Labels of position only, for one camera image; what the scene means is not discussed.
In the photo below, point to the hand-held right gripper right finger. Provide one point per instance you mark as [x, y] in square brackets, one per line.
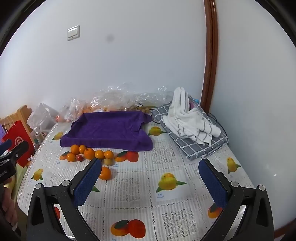
[212, 183]

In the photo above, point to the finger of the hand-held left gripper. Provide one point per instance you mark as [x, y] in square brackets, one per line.
[20, 148]
[5, 145]

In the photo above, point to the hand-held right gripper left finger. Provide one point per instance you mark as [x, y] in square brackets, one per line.
[87, 183]

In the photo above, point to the medium orange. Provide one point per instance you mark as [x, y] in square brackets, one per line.
[106, 173]

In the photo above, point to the small red fruit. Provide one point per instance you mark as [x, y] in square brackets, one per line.
[79, 158]

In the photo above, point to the large orange with stem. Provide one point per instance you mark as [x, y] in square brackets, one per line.
[89, 153]

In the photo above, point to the small yellow fruit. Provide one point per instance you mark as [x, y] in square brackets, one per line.
[109, 162]

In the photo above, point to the person's left hand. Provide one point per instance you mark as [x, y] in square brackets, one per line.
[10, 208]

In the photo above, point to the red paper bag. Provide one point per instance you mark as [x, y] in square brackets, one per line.
[18, 139]

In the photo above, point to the purple paper bag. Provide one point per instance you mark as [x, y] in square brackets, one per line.
[1, 133]

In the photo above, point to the white plastic bag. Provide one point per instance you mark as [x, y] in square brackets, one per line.
[44, 115]

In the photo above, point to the grey checked cloth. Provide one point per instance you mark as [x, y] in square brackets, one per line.
[203, 143]

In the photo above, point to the purple towel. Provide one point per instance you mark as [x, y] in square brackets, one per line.
[104, 129]

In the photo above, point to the clear plastic bag of oranges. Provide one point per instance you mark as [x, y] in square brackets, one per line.
[71, 109]

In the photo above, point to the white striped towel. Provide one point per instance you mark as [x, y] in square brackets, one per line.
[182, 115]

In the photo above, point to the pile of small orange kumquats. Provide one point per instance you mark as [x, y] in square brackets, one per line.
[104, 108]

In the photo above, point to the pile of brown longans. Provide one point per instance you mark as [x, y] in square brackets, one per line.
[143, 108]

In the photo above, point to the crumpled clear plastic bag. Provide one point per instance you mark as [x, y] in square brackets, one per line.
[129, 95]

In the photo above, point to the white light switch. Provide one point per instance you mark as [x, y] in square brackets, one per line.
[73, 32]

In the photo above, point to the brown wooden door frame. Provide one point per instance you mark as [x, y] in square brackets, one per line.
[211, 46]

